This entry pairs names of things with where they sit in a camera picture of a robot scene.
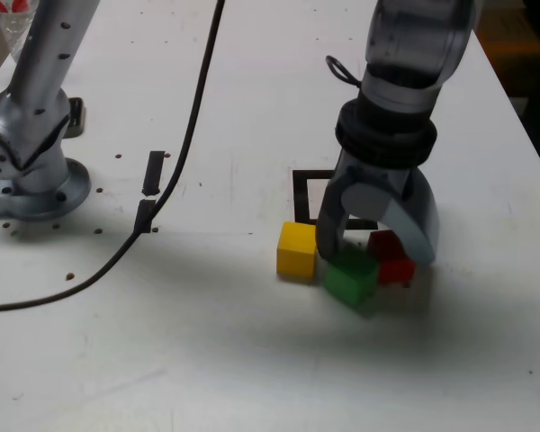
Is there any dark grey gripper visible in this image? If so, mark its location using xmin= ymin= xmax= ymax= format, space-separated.
xmin=315 ymin=150 xmax=441 ymax=267

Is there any clear plastic bottle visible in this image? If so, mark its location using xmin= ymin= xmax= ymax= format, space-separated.
xmin=0 ymin=0 xmax=41 ymax=62

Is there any thick black cable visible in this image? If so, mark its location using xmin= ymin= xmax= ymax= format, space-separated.
xmin=0 ymin=0 xmax=227 ymax=315

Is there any black tape square outline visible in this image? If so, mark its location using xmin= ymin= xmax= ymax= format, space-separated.
xmin=292 ymin=168 xmax=379 ymax=230

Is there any black tape strip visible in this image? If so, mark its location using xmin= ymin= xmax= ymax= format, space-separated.
xmin=133 ymin=150 xmax=167 ymax=234

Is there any dark rectangular tray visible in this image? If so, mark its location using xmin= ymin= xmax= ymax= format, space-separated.
xmin=67 ymin=96 xmax=87 ymax=139

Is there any thin black wire loop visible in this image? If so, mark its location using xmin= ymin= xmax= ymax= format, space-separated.
xmin=325 ymin=55 xmax=365 ymax=91

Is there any green cube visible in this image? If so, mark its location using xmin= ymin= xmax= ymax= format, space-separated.
xmin=322 ymin=245 xmax=382 ymax=310

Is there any red cube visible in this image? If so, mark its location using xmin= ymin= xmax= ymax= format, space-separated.
xmin=366 ymin=229 xmax=418 ymax=284

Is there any yellow cube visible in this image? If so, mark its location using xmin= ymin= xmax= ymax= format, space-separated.
xmin=276 ymin=220 xmax=319 ymax=278

